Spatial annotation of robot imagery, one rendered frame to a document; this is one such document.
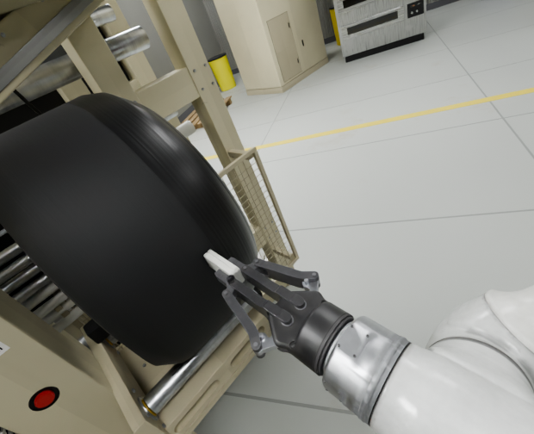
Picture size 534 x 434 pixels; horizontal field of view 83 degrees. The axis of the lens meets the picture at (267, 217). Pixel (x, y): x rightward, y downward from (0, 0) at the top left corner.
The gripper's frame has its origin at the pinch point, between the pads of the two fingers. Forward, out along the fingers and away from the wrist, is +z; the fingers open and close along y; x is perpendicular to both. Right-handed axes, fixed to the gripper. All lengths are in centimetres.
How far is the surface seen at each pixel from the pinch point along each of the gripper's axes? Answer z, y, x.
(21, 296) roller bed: 60, 32, 21
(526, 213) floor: -33, -166, 115
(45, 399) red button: 20.4, 33.3, 15.8
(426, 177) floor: 30, -188, 124
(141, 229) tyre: 7.7, 5.1, -9.1
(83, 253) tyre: 9.2, 12.3, -10.4
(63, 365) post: 21.3, 27.9, 13.4
